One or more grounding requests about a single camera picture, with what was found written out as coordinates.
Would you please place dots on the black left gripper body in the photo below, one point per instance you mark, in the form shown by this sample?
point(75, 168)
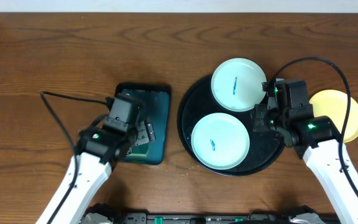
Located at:
point(143, 133)

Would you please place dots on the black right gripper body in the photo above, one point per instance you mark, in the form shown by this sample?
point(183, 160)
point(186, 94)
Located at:
point(259, 124)

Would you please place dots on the green yellow sponge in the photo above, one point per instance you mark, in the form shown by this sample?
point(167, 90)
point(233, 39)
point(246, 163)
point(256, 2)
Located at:
point(138, 150)

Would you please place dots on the pale green plate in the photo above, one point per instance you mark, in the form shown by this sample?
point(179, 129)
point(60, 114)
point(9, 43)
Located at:
point(220, 141)

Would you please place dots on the yellow plate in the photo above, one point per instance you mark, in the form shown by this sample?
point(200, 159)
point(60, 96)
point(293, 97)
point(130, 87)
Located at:
point(333, 103)

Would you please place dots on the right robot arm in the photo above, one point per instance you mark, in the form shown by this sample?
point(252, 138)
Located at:
point(316, 141)

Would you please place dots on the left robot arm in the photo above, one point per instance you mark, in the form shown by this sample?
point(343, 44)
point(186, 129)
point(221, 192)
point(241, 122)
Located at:
point(98, 150)

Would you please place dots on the round black tray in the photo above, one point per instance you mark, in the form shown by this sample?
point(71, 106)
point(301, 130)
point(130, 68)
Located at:
point(197, 102)

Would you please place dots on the black rectangular water tray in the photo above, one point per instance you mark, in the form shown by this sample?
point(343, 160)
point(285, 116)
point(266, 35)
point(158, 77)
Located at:
point(156, 98)

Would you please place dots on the white plate with blue stain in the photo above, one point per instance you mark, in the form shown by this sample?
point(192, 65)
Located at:
point(237, 84)

